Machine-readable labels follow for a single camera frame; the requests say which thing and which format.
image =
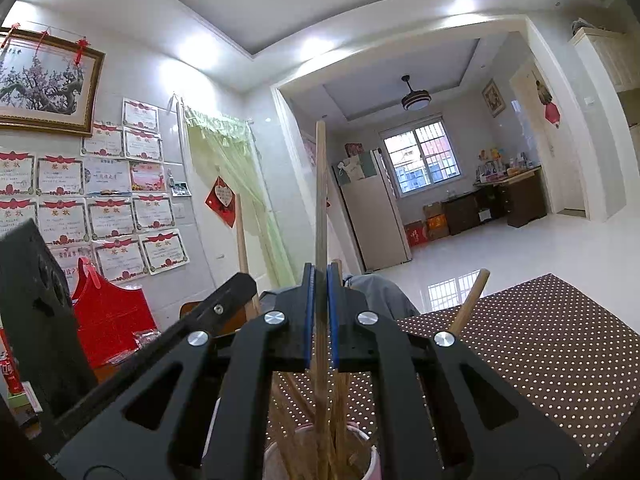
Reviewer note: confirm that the dark wooden cabinet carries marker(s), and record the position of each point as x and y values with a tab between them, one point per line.
500	205

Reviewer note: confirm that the small framed wall picture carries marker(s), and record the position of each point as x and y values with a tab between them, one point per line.
493	97

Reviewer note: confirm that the framed blossom painting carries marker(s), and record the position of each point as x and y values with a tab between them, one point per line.
45	80

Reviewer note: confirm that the ceiling fan lamp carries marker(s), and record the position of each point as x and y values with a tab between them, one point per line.
416	97

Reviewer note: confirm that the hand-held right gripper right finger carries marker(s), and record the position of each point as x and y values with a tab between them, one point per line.
333	310

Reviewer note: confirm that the red heart wall decoration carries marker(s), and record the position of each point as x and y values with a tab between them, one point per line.
221	200

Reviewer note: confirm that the barred window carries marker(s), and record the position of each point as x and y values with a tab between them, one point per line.
422	155

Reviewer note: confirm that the brown dotted table mat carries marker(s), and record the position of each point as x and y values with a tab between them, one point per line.
525	350

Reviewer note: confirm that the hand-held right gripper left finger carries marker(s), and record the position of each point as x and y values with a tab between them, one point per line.
310	310

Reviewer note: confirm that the group of award certificates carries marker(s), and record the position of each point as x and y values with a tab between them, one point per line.
105	210

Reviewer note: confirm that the red cardboard box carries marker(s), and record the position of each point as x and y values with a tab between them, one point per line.
415	235

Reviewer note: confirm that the white door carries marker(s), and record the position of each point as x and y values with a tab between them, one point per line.
560	170

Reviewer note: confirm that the red soda can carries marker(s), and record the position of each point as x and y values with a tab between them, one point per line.
11	372

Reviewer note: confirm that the grey jacket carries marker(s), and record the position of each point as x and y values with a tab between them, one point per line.
380	295

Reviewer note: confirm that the row of small cabinet items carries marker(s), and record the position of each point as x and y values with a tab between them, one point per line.
505	167

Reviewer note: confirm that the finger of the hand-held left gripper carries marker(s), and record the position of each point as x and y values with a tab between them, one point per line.
225	300

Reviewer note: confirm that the light bamboo chopstick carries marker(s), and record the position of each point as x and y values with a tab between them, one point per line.
320	200

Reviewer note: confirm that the red hanging ornament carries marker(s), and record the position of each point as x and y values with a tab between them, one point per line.
547	105

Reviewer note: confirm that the white refrigerator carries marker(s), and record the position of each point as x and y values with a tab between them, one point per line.
372	215

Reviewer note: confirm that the pink cup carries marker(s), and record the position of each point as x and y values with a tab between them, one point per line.
367	452

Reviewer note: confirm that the small wall photo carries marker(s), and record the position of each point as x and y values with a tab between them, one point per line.
180	188

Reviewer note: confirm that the white wall cabinet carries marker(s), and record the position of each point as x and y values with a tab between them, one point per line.
610	60

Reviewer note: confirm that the orange cardboard box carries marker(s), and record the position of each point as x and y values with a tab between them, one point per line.
436	222

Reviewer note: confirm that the light green curtain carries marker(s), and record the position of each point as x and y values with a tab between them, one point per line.
235	160

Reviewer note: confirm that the red paper gift bag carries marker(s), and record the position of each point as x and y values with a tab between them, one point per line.
110	320

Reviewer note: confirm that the bunch of wooden chopsticks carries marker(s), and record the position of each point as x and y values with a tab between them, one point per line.
467	304

